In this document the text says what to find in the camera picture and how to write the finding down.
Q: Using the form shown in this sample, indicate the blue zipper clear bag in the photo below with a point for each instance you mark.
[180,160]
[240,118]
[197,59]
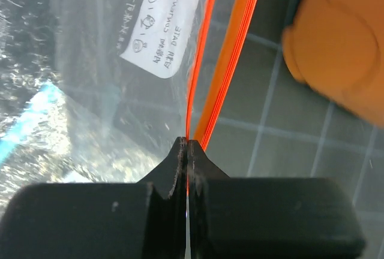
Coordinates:
[33,114]

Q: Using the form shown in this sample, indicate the orange zipper clear bag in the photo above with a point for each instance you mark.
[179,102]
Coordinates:
[131,72]

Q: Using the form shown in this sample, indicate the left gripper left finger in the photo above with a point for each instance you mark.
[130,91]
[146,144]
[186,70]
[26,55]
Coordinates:
[102,220]

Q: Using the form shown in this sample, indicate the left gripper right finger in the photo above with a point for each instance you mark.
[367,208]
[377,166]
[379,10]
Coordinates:
[267,217]

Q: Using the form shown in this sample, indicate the orange plastic basket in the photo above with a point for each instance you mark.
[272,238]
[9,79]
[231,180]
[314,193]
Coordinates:
[336,47]

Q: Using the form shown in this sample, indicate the black grid mat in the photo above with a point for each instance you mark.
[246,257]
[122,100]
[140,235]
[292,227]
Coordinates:
[271,125]

